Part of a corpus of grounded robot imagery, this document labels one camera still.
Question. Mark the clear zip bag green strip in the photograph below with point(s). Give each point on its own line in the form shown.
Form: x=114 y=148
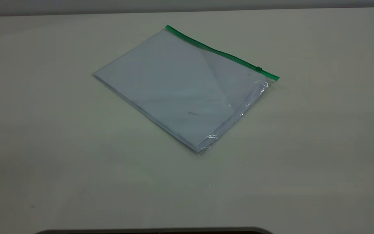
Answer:
x=174 y=81

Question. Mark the white paper sheets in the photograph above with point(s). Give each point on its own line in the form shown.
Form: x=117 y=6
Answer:
x=161 y=74

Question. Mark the green zipper slider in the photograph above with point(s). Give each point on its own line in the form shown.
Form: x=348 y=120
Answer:
x=258 y=68

